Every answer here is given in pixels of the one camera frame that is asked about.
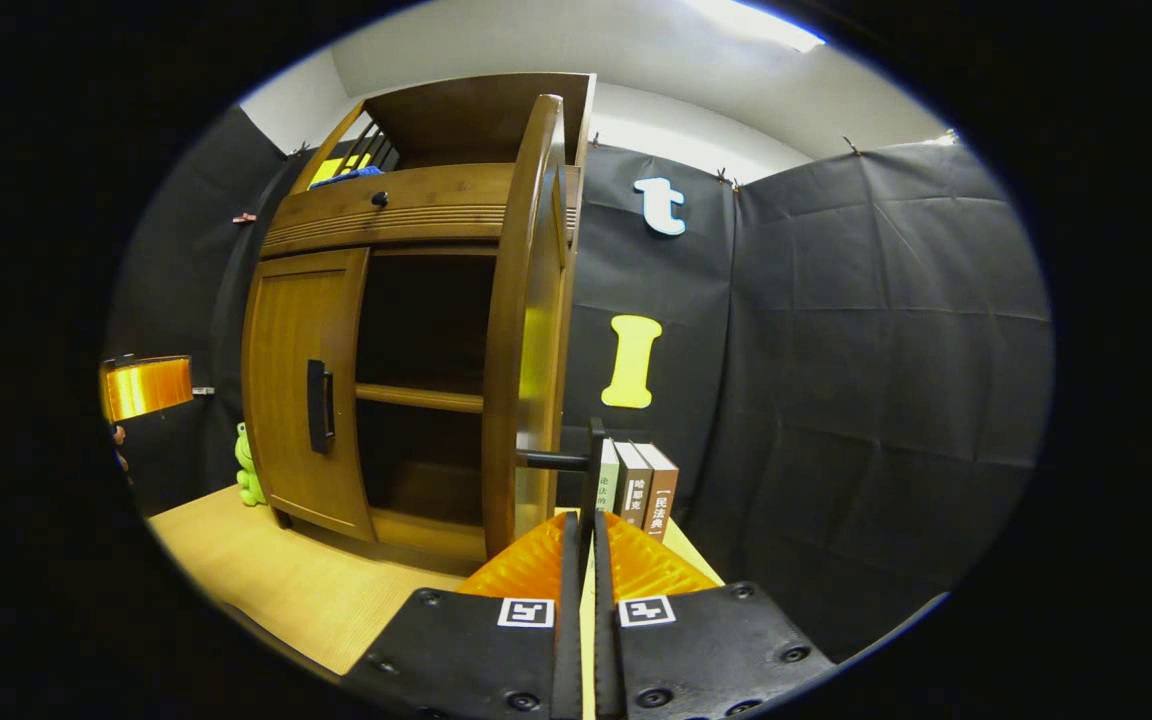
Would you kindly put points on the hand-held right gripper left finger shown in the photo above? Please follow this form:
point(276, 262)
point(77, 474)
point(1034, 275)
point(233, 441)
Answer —
point(569, 660)

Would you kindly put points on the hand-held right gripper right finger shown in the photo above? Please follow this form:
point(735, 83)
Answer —
point(606, 660)

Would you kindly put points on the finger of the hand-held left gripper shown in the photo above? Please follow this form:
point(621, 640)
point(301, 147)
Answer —
point(146, 388)

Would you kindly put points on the wooden shoe cabinet door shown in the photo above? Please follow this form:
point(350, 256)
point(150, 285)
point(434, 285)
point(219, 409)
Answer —
point(286, 400)
point(536, 350)

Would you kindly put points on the wooden double-door shoe cabinet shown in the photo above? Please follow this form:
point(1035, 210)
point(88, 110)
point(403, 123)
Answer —
point(456, 115)

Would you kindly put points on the wooden cabinet shelf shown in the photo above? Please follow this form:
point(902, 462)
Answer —
point(416, 397)

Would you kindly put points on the wooden cabinet drawer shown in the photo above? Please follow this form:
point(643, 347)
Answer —
point(416, 205)

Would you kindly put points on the green frog toy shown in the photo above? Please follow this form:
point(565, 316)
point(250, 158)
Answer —
point(248, 465)

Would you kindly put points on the reddish brown book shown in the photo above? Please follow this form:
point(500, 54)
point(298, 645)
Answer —
point(661, 500)

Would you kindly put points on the white spine book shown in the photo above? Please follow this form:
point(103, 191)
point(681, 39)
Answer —
point(608, 480)

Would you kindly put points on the blue towel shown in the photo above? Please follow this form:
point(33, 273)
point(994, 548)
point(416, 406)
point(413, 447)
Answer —
point(356, 172)

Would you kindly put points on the black backdrop cloth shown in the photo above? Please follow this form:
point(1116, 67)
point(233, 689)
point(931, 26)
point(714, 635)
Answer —
point(836, 400)

